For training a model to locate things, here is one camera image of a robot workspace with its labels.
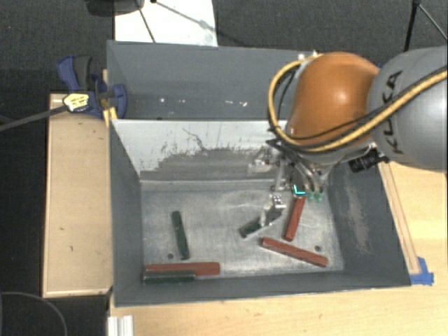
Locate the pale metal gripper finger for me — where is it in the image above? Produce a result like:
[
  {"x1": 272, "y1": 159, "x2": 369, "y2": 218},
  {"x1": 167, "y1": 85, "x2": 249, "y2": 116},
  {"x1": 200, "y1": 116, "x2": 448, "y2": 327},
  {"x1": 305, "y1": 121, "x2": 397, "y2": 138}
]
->
[
  {"x1": 259, "y1": 203, "x2": 274, "y2": 228},
  {"x1": 269, "y1": 193, "x2": 287, "y2": 221}
]

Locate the black cylinder on white bracket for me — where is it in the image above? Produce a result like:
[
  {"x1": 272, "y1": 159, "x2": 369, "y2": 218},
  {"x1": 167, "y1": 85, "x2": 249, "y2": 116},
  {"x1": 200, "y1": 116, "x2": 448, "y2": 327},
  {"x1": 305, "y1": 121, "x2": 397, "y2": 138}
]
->
[{"x1": 347, "y1": 146, "x2": 390, "y2": 174}]

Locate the dark green flat block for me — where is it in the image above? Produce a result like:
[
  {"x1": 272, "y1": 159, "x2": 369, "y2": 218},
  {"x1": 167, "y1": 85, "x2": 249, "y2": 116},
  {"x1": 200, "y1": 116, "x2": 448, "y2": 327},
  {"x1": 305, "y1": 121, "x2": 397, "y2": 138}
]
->
[
  {"x1": 170, "y1": 210, "x2": 191, "y2": 261},
  {"x1": 238, "y1": 218, "x2": 263, "y2": 239},
  {"x1": 141, "y1": 270, "x2": 197, "y2": 286}
]

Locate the pale wood board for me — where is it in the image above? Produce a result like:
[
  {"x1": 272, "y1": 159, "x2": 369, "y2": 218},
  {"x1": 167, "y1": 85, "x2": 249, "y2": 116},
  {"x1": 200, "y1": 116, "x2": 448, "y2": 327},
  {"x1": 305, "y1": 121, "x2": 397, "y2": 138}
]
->
[{"x1": 41, "y1": 92, "x2": 115, "y2": 299}]

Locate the red-brown flat block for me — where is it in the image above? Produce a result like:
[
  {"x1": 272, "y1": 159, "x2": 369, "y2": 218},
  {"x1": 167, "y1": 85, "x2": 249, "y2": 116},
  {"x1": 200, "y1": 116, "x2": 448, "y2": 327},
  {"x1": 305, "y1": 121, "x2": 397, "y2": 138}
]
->
[
  {"x1": 283, "y1": 195, "x2": 307, "y2": 243},
  {"x1": 143, "y1": 261, "x2": 222, "y2": 278},
  {"x1": 259, "y1": 236, "x2": 330, "y2": 269}
]

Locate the grey metal bin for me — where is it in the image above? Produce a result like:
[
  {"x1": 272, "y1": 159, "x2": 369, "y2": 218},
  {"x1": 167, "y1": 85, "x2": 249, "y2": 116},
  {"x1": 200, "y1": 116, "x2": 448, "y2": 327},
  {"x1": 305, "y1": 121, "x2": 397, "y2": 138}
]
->
[{"x1": 106, "y1": 39, "x2": 412, "y2": 308}]

